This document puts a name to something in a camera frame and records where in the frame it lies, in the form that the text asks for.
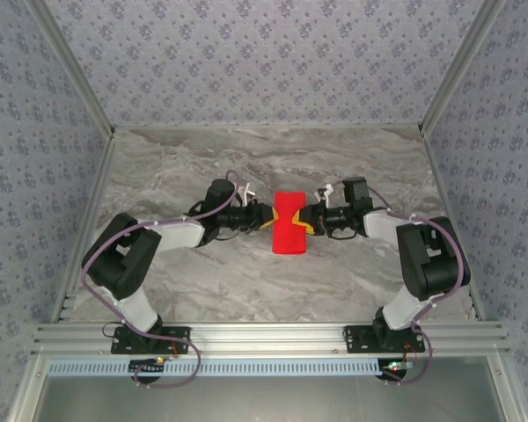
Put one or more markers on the black controller board with LED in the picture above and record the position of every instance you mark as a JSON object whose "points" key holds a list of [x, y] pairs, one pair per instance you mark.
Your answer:
{"points": [[393, 373], [147, 368]]}

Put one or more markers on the aluminium table side rail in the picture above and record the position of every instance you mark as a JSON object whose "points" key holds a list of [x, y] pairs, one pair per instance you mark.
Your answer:
{"points": [[450, 220], [89, 220]]}

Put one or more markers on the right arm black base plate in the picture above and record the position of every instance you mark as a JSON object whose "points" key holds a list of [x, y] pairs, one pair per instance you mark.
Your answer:
{"points": [[356, 345]]}

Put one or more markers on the wide aluminium mounting beam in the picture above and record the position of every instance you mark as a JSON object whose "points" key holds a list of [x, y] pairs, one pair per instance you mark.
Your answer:
{"points": [[268, 336]]}

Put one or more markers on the aluminium frame leg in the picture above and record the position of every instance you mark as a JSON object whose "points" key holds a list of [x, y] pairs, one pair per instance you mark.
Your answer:
{"points": [[506, 395], [26, 395]]}

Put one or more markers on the aluminium corner post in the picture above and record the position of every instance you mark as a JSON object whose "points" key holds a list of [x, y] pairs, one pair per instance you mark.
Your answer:
{"points": [[80, 74], [453, 74]]}

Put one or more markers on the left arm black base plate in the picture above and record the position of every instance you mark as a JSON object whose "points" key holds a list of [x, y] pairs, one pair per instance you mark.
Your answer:
{"points": [[182, 347]]}

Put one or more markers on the red cloth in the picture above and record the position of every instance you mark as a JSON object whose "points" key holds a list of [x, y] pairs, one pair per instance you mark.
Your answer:
{"points": [[289, 237]]}

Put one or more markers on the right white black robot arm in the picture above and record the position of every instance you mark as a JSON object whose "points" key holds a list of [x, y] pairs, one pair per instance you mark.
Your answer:
{"points": [[378, 224]]}

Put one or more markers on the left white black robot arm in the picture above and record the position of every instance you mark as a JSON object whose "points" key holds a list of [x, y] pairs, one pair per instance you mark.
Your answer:
{"points": [[176, 233]]}

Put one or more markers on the steel sheet panel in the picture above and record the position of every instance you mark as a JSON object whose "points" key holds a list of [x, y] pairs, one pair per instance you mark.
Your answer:
{"points": [[268, 400]]}

